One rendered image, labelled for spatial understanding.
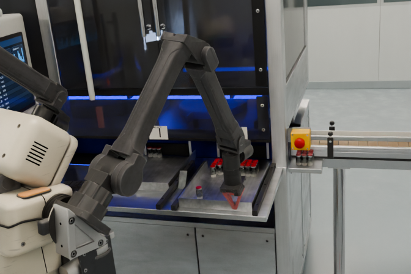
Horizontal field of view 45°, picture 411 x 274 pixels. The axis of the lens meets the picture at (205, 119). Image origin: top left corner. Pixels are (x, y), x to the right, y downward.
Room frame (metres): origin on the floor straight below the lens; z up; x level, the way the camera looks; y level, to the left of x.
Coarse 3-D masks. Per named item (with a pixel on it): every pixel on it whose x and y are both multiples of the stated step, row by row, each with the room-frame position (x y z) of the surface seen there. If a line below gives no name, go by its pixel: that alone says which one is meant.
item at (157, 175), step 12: (144, 156) 2.08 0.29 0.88; (168, 156) 2.05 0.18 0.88; (192, 156) 1.97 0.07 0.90; (144, 168) 1.93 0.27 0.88; (156, 168) 1.92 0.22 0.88; (168, 168) 1.91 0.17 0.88; (180, 168) 1.83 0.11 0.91; (144, 180) 1.81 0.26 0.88; (156, 180) 1.80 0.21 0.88; (168, 180) 1.79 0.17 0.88
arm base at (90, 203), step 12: (84, 192) 0.98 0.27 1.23; (96, 192) 0.98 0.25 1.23; (108, 192) 0.99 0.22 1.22; (60, 204) 0.97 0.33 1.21; (72, 204) 0.96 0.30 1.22; (84, 204) 0.95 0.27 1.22; (96, 204) 0.96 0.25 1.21; (108, 204) 1.00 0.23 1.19; (84, 216) 0.91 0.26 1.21; (96, 216) 0.95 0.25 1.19; (96, 228) 0.94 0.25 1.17; (108, 228) 0.95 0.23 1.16
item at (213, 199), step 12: (204, 168) 1.84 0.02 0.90; (192, 180) 1.70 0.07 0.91; (204, 180) 1.76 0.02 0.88; (216, 180) 1.75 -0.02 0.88; (252, 180) 1.72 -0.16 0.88; (192, 192) 1.66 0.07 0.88; (204, 192) 1.66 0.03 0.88; (216, 192) 1.65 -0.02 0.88; (252, 192) 1.62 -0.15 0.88; (180, 204) 1.56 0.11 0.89; (192, 204) 1.55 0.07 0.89; (204, 204) 1.53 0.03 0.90; (216, 204) 1.52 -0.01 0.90; (228, 204) 1.51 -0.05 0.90; (240, 204) 1.49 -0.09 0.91; (252, 204) 1.49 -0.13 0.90
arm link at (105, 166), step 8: (104, 160) 1.06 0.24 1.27; (112, 160) 1.05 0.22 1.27; (120, 160) 1.05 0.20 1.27; (96, 168) 1.04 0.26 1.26; (104, 168) 1.04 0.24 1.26; (112, 168) 1.03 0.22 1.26; (88, 176) 1.02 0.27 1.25; (96, 176) 1.01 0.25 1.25; (104, 176) 1.01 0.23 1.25; (104, 184) 1.00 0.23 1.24; (112, 192) 1.02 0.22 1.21
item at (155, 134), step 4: (156, 128) 1.98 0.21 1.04; (160, 128) 1.97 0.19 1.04; (164, 128) 1.97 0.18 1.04; (152, 132) 1.98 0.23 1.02; (156, 132) 1.98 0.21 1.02; (160, 132) 1.97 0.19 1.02; (164, 132) 1.97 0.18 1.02; (152, 136) 1.99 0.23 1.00; (156, 136) 1.98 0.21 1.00; (164, 136) 1.97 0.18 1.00
